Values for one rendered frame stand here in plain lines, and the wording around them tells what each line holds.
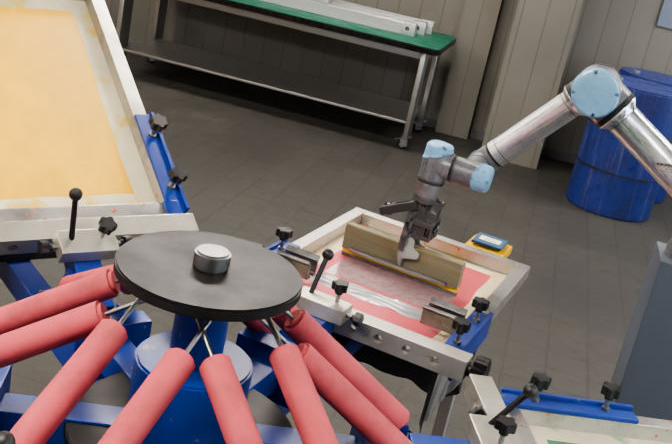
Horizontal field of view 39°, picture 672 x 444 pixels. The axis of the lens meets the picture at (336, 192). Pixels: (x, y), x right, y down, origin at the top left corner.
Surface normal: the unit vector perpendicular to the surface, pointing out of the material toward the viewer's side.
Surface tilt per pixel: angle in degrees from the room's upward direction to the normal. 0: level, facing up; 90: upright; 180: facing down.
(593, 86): 86
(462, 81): 90
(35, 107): 32
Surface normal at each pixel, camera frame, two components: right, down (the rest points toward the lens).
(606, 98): -0.42, 0.13
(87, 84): 0.47, -0.60
